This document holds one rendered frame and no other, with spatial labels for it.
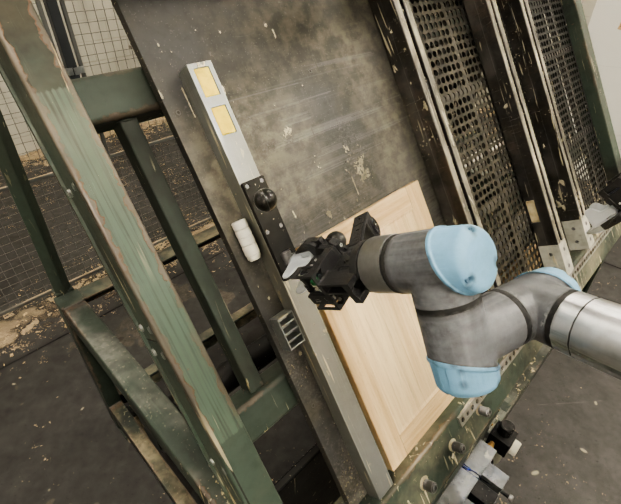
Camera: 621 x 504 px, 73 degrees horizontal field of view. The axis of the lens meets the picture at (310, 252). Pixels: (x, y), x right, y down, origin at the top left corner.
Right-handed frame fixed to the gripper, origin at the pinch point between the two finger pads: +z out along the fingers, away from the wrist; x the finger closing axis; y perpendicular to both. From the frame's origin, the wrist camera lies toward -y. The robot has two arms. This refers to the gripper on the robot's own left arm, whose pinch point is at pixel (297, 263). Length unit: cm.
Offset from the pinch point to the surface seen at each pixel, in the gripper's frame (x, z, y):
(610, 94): 173, 66, -378
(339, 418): 33.8, 9.7, 11.6
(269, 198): -12.3, -3.7, -2.0
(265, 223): -6.7, 7.2, -4.4
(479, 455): 83, 9, -8
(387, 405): 45.1, 10.3, 1.4
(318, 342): 18.2, 8.2, 3.9
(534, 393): 175, 50, -80
